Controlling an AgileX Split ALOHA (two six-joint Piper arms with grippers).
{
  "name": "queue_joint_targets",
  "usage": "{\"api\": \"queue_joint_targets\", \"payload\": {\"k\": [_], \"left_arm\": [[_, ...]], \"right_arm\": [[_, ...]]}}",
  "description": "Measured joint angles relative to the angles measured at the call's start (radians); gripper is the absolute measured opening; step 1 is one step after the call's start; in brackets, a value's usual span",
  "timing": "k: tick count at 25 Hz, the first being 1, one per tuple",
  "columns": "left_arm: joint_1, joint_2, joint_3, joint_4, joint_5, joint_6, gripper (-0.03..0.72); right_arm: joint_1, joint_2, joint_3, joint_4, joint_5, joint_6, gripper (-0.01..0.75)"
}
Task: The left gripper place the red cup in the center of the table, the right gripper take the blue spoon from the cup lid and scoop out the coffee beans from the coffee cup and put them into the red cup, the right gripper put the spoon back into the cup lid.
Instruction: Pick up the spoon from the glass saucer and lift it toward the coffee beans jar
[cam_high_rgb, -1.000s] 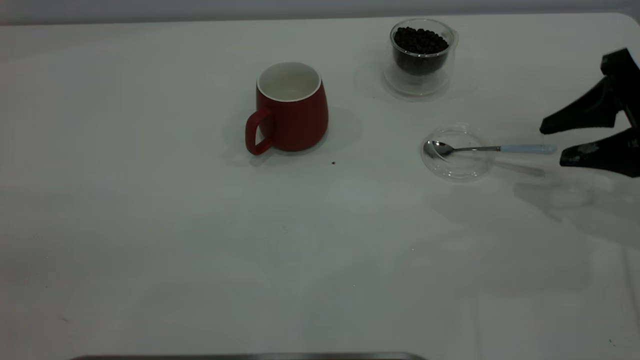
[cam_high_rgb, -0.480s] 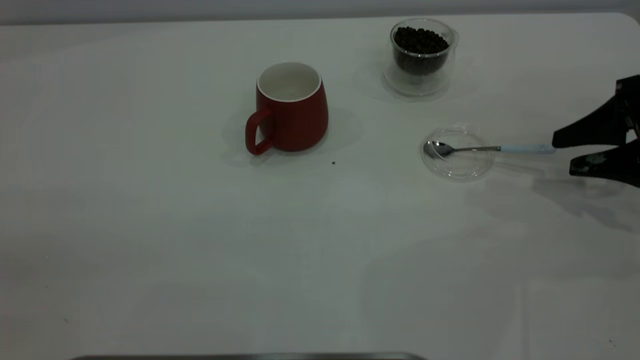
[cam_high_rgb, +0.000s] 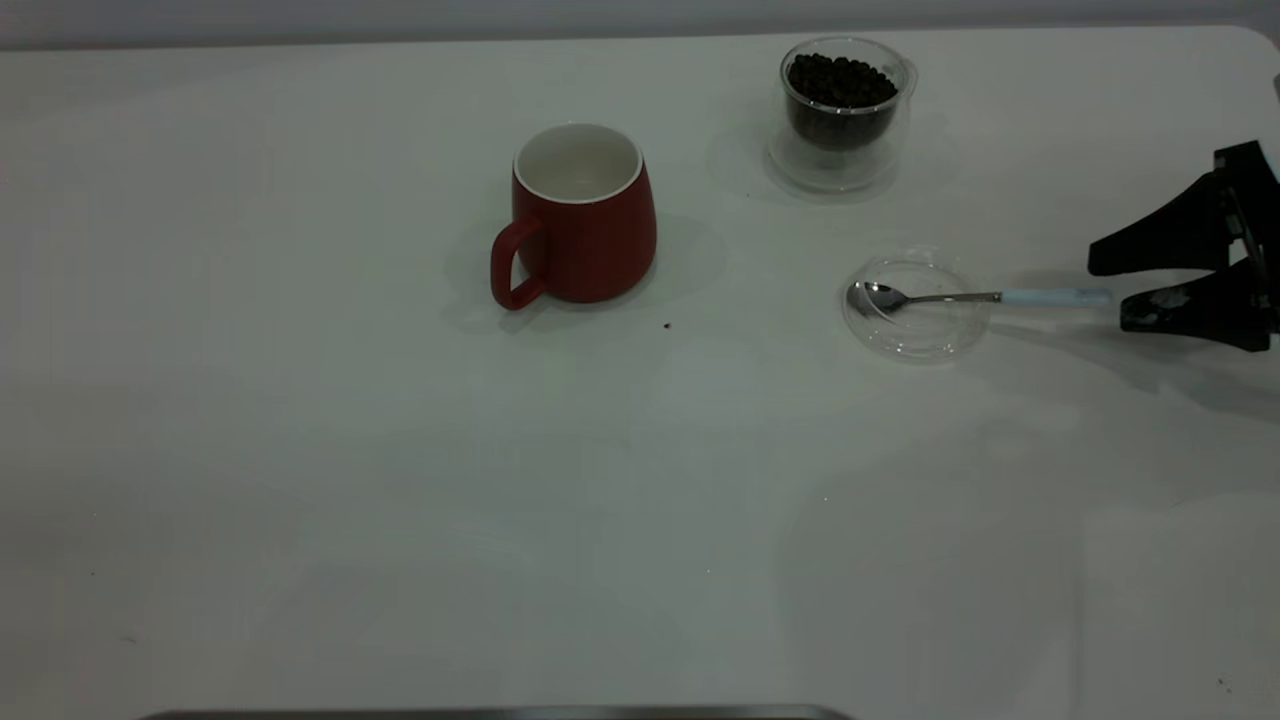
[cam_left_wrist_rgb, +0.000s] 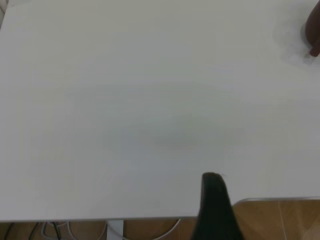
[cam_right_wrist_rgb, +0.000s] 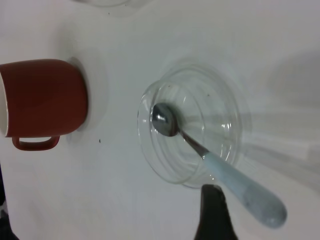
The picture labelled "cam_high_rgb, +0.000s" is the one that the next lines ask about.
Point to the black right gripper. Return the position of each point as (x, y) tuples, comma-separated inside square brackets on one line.
[(1258, 190)]

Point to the red ceramic mug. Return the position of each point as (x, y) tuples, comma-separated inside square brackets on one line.
[(600, 240)]

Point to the pile of dark coffee beans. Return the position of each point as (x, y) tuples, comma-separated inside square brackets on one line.
[(840, 85)]

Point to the clear glass saucer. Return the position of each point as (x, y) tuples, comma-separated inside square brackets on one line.
[(930, 337)]

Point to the clear double-wall glass cup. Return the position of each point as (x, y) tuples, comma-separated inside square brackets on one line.
[(840, 172)]

